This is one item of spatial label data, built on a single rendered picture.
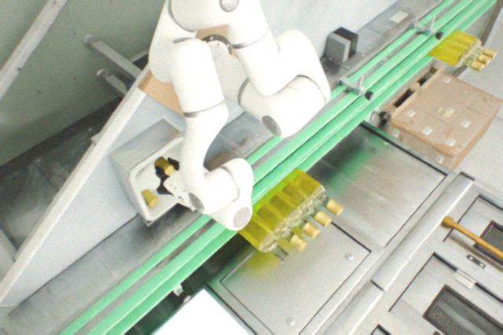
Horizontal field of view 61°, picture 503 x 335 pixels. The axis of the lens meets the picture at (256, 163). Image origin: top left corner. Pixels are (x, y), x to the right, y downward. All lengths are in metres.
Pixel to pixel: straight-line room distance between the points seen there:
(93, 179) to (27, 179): 0.73
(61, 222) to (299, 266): 0.70
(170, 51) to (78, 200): 0.50
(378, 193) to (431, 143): 3.43
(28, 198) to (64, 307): 0.63
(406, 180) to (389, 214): 0.17
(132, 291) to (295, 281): 0.49
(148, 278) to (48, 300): 0.25
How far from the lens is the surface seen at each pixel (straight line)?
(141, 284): 1.22
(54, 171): 1.80
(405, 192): 1.64
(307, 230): 1.28
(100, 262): 1.26
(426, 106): 5.39
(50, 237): 1.18
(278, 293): 1.34
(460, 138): 5.17
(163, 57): 0.81
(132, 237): 1.27
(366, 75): 1.59
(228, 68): 1.03
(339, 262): 1.40
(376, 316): 1.38
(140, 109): 1.08
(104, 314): 1.21
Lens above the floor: 1.49
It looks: 27 degrees down
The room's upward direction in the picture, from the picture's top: 126 degrees clockwise
